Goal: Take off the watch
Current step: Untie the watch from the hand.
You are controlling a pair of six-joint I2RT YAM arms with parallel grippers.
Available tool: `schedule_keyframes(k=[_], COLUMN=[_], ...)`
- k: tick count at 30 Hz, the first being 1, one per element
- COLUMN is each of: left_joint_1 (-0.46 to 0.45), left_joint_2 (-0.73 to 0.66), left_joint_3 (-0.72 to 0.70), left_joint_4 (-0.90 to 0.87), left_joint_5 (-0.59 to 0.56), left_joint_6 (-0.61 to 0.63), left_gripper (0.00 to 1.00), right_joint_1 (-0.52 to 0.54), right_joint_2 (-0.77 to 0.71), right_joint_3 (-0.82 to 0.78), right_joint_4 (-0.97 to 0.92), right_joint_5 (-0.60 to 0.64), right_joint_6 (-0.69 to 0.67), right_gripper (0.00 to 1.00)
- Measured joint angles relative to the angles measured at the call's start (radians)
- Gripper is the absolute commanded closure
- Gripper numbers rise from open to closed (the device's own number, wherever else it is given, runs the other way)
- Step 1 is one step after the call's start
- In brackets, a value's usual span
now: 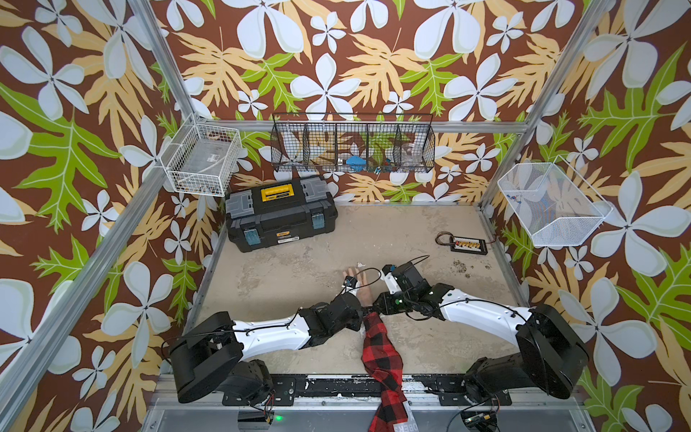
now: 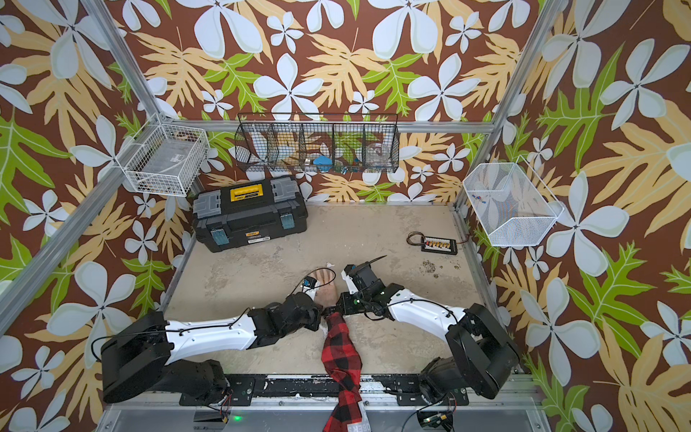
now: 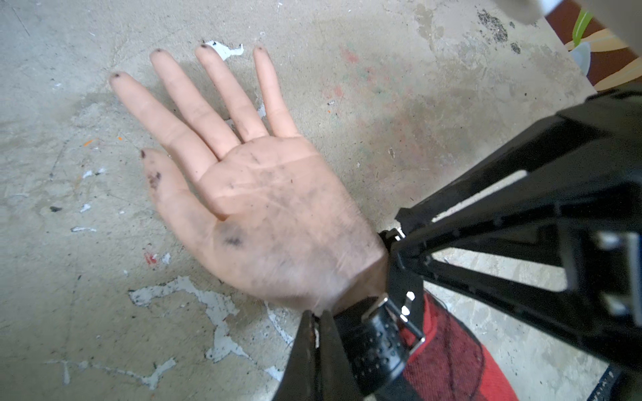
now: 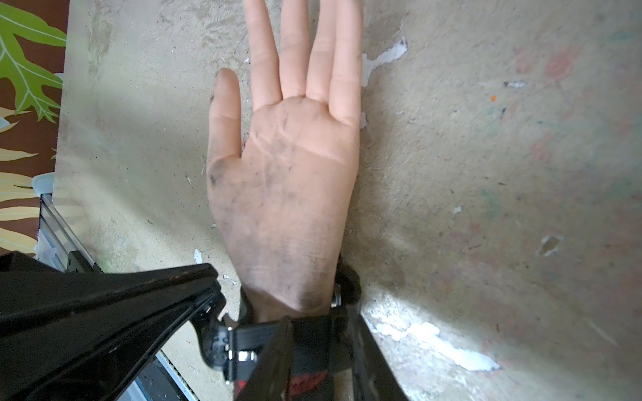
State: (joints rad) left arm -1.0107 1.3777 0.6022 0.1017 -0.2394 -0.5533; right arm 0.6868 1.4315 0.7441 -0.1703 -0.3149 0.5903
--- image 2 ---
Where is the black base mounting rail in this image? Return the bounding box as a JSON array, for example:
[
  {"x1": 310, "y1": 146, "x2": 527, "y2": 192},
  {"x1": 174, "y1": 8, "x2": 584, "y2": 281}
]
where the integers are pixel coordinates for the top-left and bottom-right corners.
[{"x1": 179, "y1": 372, "x2": 471, "y2": 407}]

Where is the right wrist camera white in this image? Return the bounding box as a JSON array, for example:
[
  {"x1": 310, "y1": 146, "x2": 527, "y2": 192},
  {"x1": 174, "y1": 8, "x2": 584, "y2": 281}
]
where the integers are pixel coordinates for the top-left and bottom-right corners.
[{"x1": 341, "y1": 270, "x2": 359, "y2": 294}]

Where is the white wire basket left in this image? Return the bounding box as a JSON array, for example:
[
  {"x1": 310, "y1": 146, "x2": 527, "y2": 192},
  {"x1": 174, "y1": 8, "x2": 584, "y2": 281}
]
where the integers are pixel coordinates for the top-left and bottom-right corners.
[{"x1": 117, "y1": 114, "x2": 210, "y2": 197}]

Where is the black wrist watch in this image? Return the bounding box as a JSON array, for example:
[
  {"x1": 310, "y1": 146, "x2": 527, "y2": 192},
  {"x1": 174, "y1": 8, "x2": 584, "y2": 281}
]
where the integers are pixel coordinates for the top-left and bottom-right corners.
[{"x1": 321, "y1": 306, "x2": 340, "y2": 319}]

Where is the white wire basket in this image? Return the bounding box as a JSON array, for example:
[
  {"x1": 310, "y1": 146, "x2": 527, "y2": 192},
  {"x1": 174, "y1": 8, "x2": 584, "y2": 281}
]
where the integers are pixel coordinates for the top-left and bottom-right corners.
[
  {"x1": 117, "y1": 114, "x2": 210, "y2": 197},
  {"x1": 462, "y1": 157, "x2": 565, "y2": 248}
]

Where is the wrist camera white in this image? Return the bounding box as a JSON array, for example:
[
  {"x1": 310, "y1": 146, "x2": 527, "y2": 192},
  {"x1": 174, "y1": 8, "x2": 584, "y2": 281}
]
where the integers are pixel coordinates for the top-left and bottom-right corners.
[
  {"x1": 302, "y1": 275, "x2": 320, "y2": 300},
  {"x1": 341, "y1": 270, "x2": 359, "y2": 294}
]

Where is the person's bare hand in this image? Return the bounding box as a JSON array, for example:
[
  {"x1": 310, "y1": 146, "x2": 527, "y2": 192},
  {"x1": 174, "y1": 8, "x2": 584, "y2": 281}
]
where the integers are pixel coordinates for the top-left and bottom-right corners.
[{"x1": 305, "y1": 267, "x2": 339, "y2": 308}]

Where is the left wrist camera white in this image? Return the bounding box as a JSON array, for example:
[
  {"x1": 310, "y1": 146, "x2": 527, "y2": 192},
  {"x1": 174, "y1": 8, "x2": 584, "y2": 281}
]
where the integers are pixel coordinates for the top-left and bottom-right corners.
[{"x1": 302, "y1": 275, "x2": 320, "y2": 300}]

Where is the blue item in black basket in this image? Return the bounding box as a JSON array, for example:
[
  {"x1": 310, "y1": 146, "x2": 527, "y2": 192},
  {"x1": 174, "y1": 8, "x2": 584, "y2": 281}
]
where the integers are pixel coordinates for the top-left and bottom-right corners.
[{"x1": 313, "y1": 156, "x2": 333, "y2": 172}]

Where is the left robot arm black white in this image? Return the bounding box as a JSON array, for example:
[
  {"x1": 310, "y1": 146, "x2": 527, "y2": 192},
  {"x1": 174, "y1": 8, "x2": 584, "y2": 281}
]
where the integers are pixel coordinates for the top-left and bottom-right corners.
[{"x1": 101, "y1": 293, "x2": 322, "y2": 405}]

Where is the black wire basket rear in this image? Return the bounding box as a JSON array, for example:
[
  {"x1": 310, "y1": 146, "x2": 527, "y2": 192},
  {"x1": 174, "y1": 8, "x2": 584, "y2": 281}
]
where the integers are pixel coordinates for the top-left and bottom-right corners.
[{"x1": 233, "y1": 113, "x2": 401, "y2": 173}]

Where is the white wire basket right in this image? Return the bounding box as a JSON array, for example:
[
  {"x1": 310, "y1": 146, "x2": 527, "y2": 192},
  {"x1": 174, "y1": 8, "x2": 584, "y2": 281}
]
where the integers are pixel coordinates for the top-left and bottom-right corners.
[{"x1": 462, "y1": 157, "x2": 565, "y2": 248}]

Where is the black power strip with cable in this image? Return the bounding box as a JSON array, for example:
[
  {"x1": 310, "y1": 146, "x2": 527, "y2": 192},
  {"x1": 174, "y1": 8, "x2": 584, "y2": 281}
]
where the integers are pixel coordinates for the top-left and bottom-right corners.
[{"x1": 406, "y1": 231, "x2": 470, "y2": 256}]

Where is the forearm in red plaid sleeve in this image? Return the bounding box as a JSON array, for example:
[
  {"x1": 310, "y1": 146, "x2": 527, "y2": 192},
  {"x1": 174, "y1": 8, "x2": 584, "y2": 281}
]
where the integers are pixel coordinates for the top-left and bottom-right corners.
[{"x1": 321, "y1": 311, "x2": 372, "y2": 432}]

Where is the black toolbox with yellow label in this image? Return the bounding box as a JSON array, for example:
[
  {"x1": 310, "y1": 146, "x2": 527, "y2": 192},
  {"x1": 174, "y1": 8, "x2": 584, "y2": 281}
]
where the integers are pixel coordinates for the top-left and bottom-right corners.
[{"x1": 193, "y1": 176, "x2": 309, "y2": 253}]

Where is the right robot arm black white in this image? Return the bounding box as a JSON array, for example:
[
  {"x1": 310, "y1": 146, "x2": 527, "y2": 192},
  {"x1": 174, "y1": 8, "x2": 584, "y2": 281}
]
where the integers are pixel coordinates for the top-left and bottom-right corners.
[{"x1": 337, "y1": 262, "x2": 520, "y2": 402}]

